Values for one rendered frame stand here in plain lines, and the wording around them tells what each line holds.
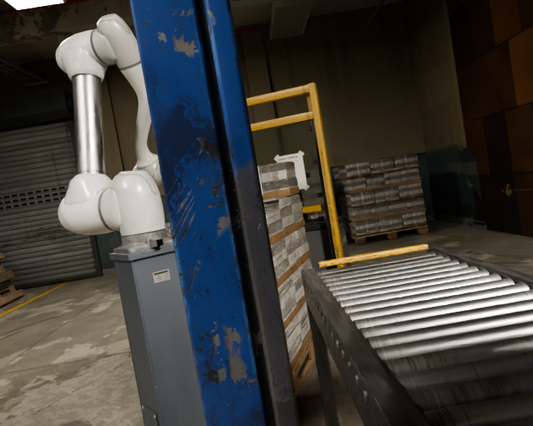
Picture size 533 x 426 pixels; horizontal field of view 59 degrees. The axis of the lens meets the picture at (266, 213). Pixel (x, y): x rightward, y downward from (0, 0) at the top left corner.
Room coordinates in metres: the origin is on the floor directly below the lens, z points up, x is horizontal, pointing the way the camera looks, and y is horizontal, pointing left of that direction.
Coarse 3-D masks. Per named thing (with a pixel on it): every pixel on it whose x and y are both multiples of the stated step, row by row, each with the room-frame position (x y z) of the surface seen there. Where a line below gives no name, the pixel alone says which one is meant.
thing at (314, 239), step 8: (312, 224) 3.73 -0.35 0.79; (320, 224) 3.69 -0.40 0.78; (312, 232) 3.70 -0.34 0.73; (320, 232) 3.68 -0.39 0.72; (344, 232) 4.06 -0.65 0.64; (312, 240) 3.70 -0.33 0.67; (320, 240) 3.69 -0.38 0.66; (328, 240) 3.67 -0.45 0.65; (344, 240) 3.99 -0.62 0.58; (312, 248) 3.71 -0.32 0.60; (320, 248) 3.69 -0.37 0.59; (328, 248) 3.67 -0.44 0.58; (344, 248) 3.92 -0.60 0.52; (312, 256) 3.71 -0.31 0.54; (320, 256) 3.69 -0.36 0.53; (328, 256) 3.67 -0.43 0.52; (344, 256) 3.85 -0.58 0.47; (312, 264) 3.71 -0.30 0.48
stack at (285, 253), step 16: (288, 240) 2.84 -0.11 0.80; (272, 256) 2.47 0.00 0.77; (288, 256) 2.77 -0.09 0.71; (288, 288) 2.63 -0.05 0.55; (288, 304) 2.61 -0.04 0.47; (304, 304) 2.93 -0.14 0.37; (304, 320) 2.86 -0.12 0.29; (288, 336) 2.50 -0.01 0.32; (304, 336) 2.81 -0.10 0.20; (288, 352) 2.46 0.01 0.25; (304, 352) 2.78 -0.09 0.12
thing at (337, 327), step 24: (312, 288) 1.47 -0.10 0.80; (312, 312) 1.57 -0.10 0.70; (336, 312) 1.16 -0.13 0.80; (336, 336) 1.03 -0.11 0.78; (360, 336) 0.96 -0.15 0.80; (336, 360) 1.10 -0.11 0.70; (360, 360) 0.84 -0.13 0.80; (360, 384) 0.79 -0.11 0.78; (384, 384) 0.73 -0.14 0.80; (360, 408) 0.84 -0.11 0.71; (384, 408) 0.65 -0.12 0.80; (408, 408) 0.64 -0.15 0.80
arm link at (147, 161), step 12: (132, 72) 1.77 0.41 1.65; (132, 84) 1.81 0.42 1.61; (144, 84) 1.81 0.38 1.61; (144, 96) 1.84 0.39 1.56; (144, 108) 1.87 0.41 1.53; (144, 120) 1.90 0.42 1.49; (144, 132) 1.94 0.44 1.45; (144, 144) 1.98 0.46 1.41; (144, 156) 2.01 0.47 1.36; (156, 156) 2.04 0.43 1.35; (144, 168) 2.01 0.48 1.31; (156, 168) 2.02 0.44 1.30; (156, 180) 2.03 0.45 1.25
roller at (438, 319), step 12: (528, 300) 1.01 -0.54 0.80; (456, 312) 1.01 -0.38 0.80; (468, 312) 1.00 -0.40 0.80; (480, 312) 1.00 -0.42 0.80; (492, 312) 1.00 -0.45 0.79; (504, 312) 0.99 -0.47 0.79; (384, 324) 1.02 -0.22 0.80; (396, 324) 1.00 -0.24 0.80; (408, 324) 1.00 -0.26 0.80; (420, 324) 0.99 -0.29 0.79; (432, 324) 0.99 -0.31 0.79
